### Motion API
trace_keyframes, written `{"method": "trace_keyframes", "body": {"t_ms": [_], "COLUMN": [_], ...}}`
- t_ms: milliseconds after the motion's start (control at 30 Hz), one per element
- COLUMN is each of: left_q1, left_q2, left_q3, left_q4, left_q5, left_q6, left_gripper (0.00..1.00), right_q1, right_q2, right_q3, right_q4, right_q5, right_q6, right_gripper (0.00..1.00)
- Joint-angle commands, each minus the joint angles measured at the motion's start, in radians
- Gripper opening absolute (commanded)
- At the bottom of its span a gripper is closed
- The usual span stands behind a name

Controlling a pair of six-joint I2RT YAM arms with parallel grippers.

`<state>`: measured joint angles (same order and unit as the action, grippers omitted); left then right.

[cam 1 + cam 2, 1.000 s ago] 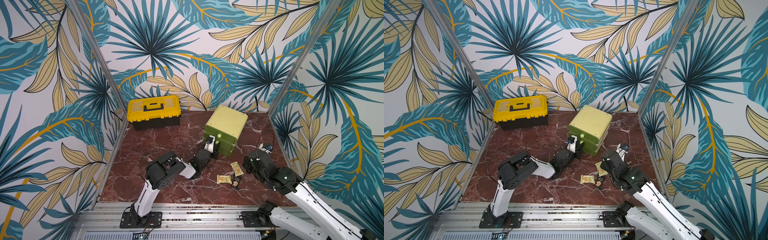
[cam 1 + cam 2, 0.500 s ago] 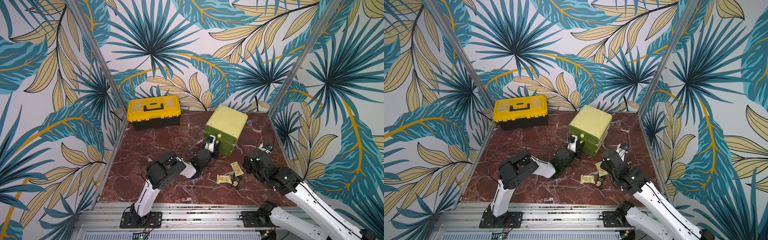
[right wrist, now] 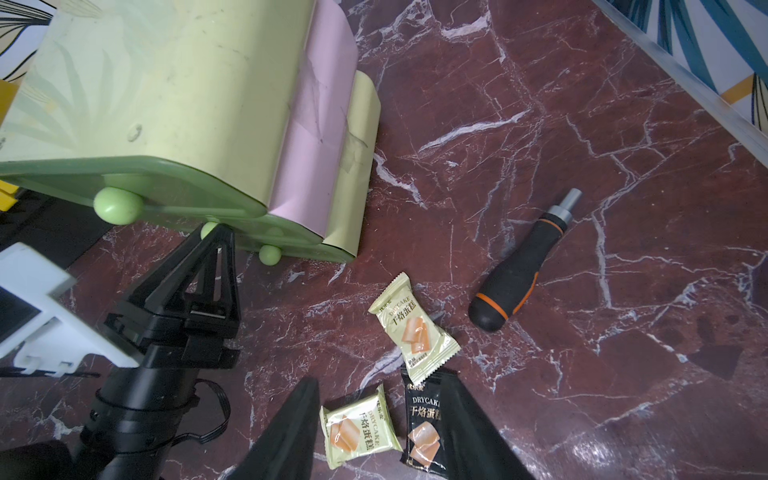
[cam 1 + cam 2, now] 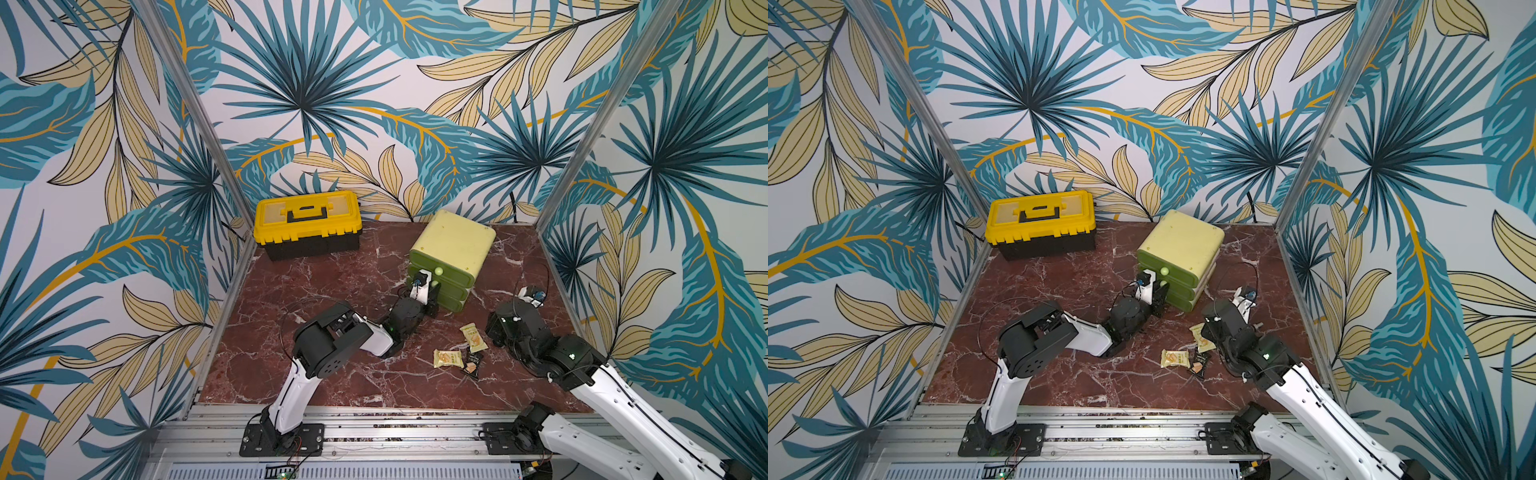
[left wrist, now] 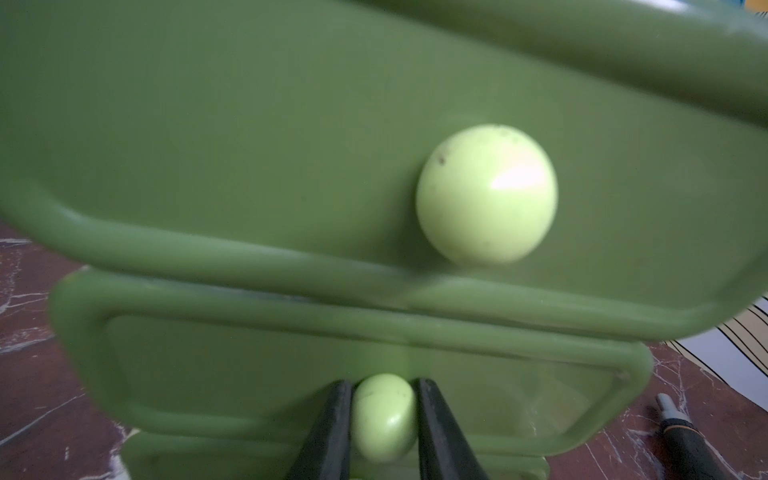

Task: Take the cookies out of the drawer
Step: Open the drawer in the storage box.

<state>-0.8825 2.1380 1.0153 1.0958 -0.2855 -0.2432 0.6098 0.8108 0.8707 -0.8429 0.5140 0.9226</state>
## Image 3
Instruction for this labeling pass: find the cream cookie packet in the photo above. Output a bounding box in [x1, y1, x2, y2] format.
[368, 272, 461, 385]
[319, 384, 403, 470]

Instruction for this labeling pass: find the yellow black toolbox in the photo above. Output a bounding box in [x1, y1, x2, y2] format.
[1, 80, 34, 245]

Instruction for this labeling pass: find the light green drawer cabinet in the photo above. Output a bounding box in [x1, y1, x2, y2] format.
[1, 1, 381, 258]

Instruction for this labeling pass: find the green bottom drawer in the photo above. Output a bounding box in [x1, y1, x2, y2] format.
[236, 234, 355, 266]

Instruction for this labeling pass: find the black orange screwdriver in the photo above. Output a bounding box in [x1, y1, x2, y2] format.
[468, 188, 582, 332]

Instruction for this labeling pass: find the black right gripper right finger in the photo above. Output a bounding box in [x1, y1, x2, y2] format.
[439, 375, 534, 480]

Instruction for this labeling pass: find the green top drawer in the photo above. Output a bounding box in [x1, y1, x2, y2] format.
[1, 156, 267, 220]

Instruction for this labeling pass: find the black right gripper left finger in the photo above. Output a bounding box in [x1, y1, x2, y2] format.
[228, 377, 320, 479]

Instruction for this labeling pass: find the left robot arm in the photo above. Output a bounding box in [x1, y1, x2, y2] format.
[1, 223, 241, 479]

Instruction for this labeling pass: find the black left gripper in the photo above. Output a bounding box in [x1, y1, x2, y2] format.
[104, 224, 241, 369]

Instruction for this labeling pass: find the black cookie packet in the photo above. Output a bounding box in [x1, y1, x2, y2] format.
[400, 367, 457, 478]

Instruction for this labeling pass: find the green drawer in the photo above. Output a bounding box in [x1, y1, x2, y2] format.
[205, 214, 322, 246]
[236, 234, 355, 266]
[1, 156, 267, 220]

